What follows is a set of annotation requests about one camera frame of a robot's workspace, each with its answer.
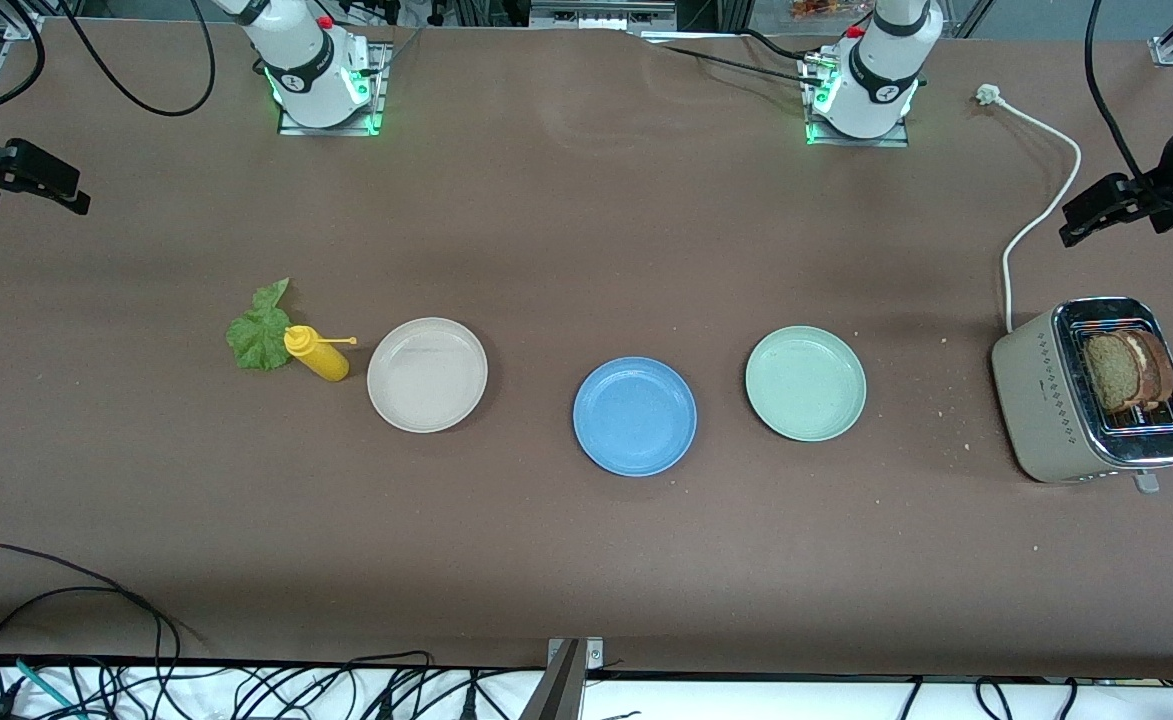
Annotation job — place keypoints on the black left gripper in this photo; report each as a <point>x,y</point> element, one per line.
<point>1172,176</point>

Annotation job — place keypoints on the brown bread slice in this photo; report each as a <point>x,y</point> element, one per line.
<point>1111,370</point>
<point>1159,365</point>

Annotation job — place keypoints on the green lettuce leaf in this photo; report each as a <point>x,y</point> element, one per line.
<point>261,335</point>

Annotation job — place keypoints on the yellow squeeze bottle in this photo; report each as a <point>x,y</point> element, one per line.
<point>321,358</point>

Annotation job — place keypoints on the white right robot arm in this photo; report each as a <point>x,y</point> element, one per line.
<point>306,60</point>

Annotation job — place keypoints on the green round plate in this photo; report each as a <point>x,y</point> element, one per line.
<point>805,384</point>

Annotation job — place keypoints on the white round plate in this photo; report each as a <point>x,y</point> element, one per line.
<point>426,375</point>

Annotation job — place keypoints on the blue round plate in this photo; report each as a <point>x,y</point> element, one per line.
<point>635,417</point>

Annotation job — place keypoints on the beige chrome toaster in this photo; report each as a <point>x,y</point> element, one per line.
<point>1046,400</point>

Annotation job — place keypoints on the orange snack packet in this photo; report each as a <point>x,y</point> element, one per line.
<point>821,8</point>

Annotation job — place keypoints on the grey metal box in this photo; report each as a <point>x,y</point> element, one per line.
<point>601,12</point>

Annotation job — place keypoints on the metal post bracket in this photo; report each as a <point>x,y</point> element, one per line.
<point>566,690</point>

